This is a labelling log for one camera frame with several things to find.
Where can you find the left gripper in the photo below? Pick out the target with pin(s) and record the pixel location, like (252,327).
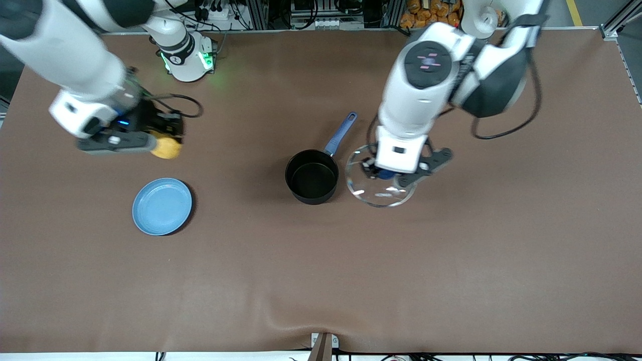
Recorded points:
(367,169)

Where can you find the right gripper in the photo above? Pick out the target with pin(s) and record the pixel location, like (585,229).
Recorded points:
(148,119)

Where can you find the yellow potato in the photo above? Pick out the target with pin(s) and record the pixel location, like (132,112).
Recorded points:
(167,148)

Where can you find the glass lid with blue knob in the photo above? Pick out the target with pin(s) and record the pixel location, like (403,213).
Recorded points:
(381,198)

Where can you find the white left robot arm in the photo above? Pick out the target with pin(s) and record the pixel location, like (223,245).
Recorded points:
(421,100)

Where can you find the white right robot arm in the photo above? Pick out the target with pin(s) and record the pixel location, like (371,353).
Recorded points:
(65,55)

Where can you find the blue plate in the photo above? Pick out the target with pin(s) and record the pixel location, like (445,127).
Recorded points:
(162,206)

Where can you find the brown table mat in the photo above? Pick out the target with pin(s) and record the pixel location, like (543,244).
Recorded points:
(321,276)

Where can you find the white power strip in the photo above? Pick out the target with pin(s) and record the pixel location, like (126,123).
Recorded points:
(215,11)

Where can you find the bag of orange items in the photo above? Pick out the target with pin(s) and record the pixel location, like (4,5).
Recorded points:
(426,15)

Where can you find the metal table clamp bracket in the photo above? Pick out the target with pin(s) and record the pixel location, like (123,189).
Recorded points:
(323,346)

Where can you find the aluminium frame profile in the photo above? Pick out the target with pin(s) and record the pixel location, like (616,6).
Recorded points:
(619,20)

